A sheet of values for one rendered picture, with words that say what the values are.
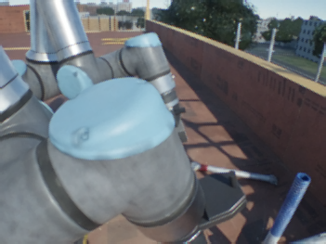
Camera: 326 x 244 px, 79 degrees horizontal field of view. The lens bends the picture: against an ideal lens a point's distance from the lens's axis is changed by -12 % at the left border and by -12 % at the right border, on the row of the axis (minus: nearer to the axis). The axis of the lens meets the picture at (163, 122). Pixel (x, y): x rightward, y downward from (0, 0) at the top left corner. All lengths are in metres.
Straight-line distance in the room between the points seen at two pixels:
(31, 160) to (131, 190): 0.08
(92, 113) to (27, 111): 0.14
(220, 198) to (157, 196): 0.11
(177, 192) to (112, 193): 0.06
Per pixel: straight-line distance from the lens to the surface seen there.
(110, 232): 1.40
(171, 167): 0.18
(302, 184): 0.65
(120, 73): 0.63
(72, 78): 0.53
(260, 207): 1.66
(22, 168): 0.19
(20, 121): 0.29
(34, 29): 0.82
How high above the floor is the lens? 1.13
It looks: 27 degrees down
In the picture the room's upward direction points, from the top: 3 degrees clockwise
